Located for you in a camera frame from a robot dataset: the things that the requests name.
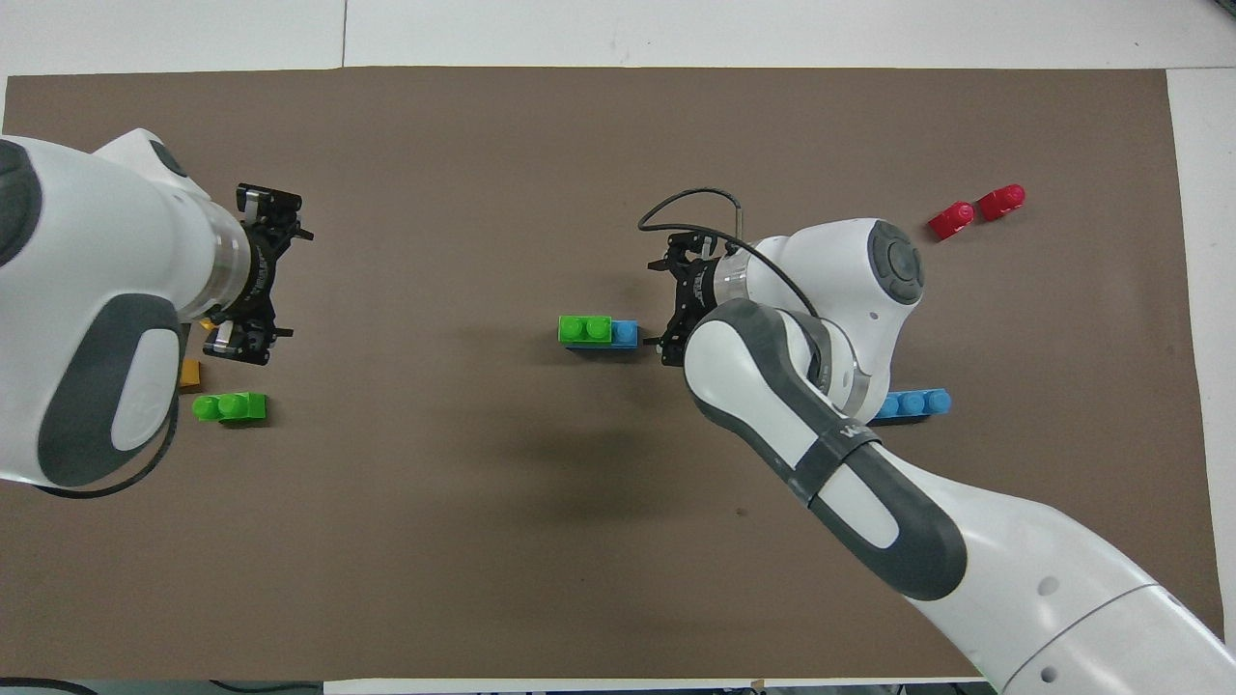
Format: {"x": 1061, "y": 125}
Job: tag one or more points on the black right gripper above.
{"x": 697, "y": 294}

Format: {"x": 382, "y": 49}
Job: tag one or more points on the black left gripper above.
{"x": 259, "y": 280}

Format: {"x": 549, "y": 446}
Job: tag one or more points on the blue three-stud brick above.
{"x": 917, "y": 403}
{"x": 626, "y": 334}

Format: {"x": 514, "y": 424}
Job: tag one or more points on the green two-stud brick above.
{"x": 585, "y": 330}
{"x": 230, "y": 408}

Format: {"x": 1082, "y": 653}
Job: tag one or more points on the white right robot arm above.
{"x": 850, "y": 290}

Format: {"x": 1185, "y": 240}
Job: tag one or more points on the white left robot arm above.
{"x": 87, "y": 270}

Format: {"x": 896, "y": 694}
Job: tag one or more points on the red one-stud brick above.
{"x": 952, "y": 222}
{"x": 1002, "y": 202}

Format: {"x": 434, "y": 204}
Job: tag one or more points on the brown paper mat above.
{"x": 483, "y": 541}

